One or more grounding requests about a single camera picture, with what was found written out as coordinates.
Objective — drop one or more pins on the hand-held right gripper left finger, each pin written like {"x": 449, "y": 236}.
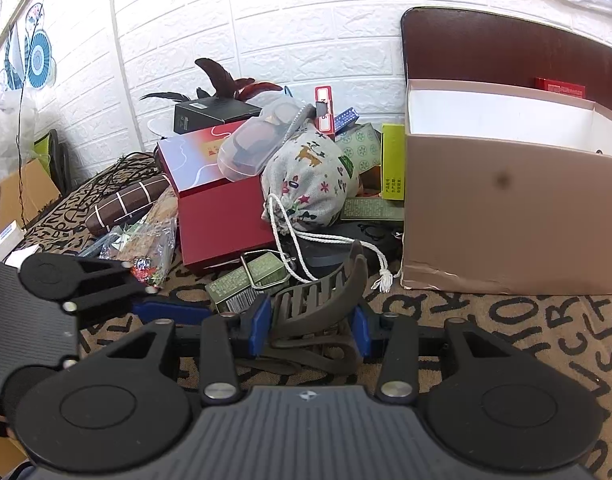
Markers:
{"x": 258, "y": 325}

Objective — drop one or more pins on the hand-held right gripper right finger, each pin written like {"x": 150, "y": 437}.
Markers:
{"x": 361, "y": 327}

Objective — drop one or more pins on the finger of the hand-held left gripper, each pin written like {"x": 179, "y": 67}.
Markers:
{"x": 170, "y": 310}

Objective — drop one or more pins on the grey hair claw clip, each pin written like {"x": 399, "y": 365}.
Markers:
{"x": 326, "y": 305}

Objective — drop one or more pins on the clear snack bag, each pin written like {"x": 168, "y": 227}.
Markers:
{"x": 145, "y": 230}

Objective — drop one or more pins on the beige cardboard storage box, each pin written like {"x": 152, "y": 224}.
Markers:
{"x": 486, "y": 210}

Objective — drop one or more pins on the green barcode box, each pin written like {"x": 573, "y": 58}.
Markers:
{"x": 230, "y": 290}

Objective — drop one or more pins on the black pouch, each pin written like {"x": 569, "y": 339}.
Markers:
{"x": 336, "y": 245}

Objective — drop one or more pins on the blue white small box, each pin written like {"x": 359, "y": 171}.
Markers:
{"x": 8, "y": 240}

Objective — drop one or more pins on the red gift box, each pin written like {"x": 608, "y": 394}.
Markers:
{"x": 220, "y": 220}

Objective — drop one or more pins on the brown plaid pouch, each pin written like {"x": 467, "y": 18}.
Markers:
{"x": 120, "y": 205}

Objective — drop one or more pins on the flat green box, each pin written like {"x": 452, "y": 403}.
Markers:
{"x": 371, "y": 209}

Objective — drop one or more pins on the letter printed blanket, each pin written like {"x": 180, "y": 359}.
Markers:
{"x": 486, "y": 340}

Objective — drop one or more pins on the brown cardboard box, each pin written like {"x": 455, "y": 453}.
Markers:
{"x": 30, "y": 190}

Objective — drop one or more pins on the yellow green box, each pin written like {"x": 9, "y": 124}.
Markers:
{"x": 393, "y": 160}

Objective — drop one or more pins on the green bag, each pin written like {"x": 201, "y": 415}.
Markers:
{"x": 45, "y": 150}

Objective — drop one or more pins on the clear plastic case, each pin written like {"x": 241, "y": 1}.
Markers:
{"x": 256, "y": 140}

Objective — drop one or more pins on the white insole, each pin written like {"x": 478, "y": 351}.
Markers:
{"x": 158, "y": 125}

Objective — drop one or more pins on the black box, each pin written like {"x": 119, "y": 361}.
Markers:
{"x": 210, "y": 115}

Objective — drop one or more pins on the white plastic bag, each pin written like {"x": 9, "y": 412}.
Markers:
{"x": 5, "y": 125}

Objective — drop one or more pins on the red white label box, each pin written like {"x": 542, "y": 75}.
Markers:
{"x": 324, "y": 110}

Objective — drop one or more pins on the dark feathers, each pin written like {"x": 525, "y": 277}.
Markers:
{"x": 220, "y": 80}

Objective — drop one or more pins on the dark brown headboard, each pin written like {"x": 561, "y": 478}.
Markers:
{"x": 486, "y": 45}

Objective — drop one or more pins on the small red box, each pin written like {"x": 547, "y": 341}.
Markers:
{"x": 561, "y": 87}

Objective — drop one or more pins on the blue fan wall decoration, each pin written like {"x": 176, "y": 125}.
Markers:
{"x": 38, "y": 55}

